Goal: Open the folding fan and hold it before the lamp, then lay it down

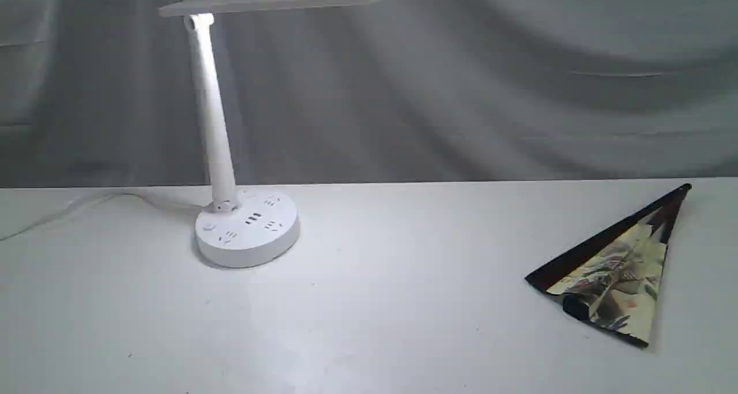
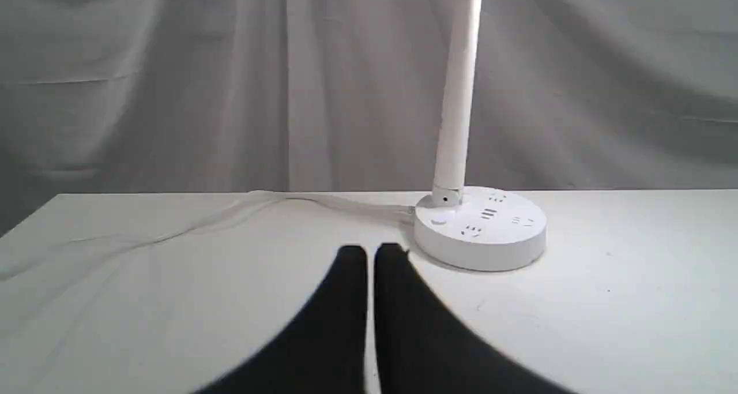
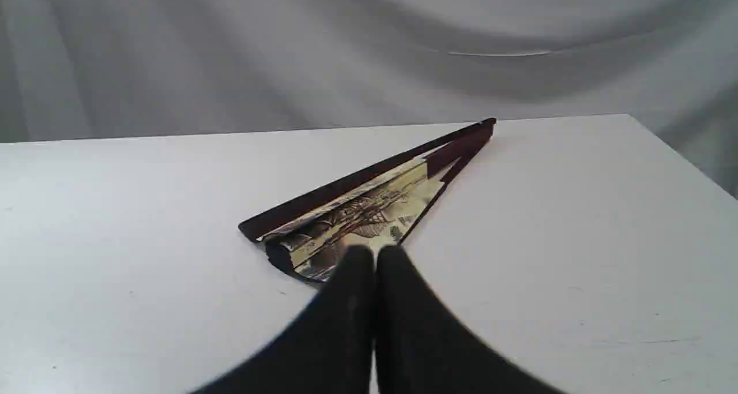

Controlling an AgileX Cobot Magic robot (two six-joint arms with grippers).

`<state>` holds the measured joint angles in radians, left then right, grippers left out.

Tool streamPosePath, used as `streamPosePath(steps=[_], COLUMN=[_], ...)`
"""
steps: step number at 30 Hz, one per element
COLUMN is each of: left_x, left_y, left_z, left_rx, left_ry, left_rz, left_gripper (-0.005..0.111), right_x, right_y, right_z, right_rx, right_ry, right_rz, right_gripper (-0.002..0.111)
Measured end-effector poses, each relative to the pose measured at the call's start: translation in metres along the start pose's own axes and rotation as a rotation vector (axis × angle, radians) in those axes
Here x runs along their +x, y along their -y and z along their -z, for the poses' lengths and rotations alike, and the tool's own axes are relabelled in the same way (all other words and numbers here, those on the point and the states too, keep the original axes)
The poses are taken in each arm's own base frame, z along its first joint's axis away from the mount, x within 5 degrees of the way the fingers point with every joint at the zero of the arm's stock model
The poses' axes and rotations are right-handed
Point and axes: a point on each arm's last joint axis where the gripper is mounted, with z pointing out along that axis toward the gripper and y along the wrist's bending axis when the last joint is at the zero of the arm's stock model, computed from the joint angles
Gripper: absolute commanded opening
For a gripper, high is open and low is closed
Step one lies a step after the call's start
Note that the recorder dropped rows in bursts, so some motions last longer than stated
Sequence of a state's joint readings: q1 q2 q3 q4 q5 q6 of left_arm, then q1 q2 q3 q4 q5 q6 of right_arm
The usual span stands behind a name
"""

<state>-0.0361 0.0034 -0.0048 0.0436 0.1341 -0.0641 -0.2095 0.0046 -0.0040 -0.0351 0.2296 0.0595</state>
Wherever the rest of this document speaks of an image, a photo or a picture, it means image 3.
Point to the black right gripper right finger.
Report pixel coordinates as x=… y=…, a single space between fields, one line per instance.
x=421 y=347

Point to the painted paper folding fan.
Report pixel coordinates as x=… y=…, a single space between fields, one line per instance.
x=308 y=236

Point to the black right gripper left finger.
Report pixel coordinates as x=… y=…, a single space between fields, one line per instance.
x=326 y=349

